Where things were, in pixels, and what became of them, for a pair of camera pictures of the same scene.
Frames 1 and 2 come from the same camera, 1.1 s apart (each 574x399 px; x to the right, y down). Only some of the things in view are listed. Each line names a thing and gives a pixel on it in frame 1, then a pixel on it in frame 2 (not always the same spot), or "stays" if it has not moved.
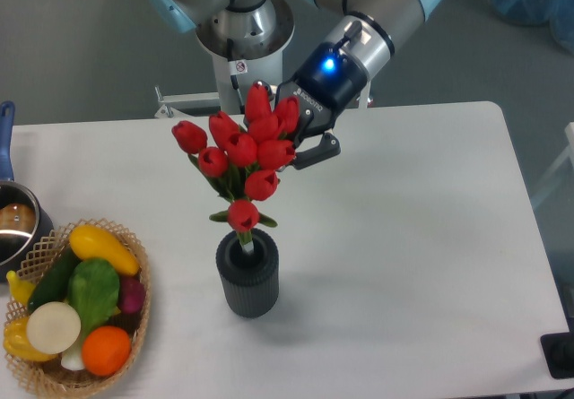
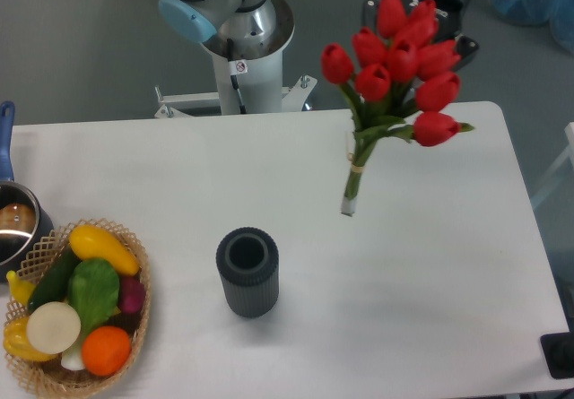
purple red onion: (132, 294) stays
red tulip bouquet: (241, 163) → (395, 77)
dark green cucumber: (53, 284) stays
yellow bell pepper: (16, 341) stays
